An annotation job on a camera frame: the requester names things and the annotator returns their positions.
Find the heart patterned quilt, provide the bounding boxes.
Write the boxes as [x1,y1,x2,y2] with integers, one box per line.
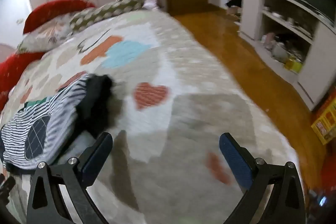
[0,10,305,224]

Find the round padded headboard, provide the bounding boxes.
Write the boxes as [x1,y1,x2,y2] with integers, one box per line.
[0,43,17,53]

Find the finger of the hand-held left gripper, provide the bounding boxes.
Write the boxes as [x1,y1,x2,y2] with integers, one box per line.
[0,175,17,205]

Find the white shelf cabinet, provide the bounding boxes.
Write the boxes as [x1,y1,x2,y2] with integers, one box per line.
[238,0,336,111]

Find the pink container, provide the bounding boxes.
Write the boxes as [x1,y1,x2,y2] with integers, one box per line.
[262,32,276,50]

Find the long red pillow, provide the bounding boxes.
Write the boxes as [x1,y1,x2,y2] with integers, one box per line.
[0,52,46,109]

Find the yellow green box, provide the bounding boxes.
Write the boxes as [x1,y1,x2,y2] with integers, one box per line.
[285,56,302,73]

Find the grey round appliance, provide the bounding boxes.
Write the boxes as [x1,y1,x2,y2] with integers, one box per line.
[272,42,289,63]

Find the yellow cardboard box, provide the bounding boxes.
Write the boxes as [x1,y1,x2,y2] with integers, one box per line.
[311,97,336,146]

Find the navy striped pants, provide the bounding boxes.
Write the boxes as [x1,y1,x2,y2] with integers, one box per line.
[0,74,116,170]

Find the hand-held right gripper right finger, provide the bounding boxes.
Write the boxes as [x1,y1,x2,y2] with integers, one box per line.
[219,133,307,224]

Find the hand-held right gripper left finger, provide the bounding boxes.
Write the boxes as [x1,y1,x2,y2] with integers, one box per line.
[26,132,114,224]

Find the green patterned bolster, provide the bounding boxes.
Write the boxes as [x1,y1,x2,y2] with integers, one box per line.
[70,0,146,33]

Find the floral pillow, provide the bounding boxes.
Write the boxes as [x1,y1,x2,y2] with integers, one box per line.
[17,15,75,52]

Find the red bag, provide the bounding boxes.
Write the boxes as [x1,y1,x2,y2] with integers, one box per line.
[321,154,336,189]

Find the small red pillow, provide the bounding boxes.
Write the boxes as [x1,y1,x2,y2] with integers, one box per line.
[23,0,96,34]

